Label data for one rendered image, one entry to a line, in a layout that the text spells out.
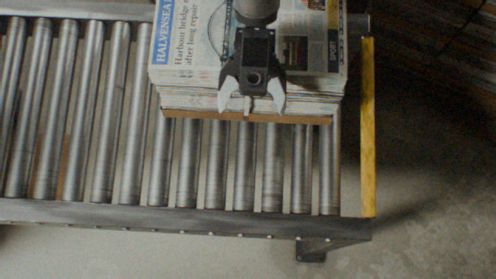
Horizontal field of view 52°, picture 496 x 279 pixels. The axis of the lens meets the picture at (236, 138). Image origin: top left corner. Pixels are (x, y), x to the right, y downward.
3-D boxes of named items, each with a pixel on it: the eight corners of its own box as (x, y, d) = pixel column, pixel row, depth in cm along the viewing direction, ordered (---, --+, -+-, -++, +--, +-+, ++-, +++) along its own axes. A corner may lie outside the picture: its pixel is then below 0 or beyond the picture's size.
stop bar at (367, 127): (373, 39, 124) (375, 36, 122) (375, 219, 113) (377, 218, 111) (359, 39, 124) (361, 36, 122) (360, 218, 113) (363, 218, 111)
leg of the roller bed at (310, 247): (318, 239, 190) (359, 222, 125) (318, 256, 189) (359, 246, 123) (302, 239, 190) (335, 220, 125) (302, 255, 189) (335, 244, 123)
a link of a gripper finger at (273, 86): (296, 95, 98) (277, 57, 92) (296, 115, 93) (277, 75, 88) (280, 101, 99) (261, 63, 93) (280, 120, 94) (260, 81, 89)
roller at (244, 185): (266, 28, 127) (252, 21, 124) (258, 217, 115) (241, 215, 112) (253, 34, 131) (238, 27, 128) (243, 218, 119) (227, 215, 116)
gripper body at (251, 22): (275, 56, 94) (280, -4, 87) (274, 84, 88) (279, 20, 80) (233, 55, 95) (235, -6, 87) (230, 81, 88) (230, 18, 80)
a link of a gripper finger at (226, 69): (234, 93, 93) (257, 57, 88) (234, 98, 92) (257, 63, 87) (211, 82, 92) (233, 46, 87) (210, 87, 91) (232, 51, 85)
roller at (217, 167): (240, 26, 127) (224, 19, 124) (229, 215, 115) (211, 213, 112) (228, 32, 131) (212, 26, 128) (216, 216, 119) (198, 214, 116)
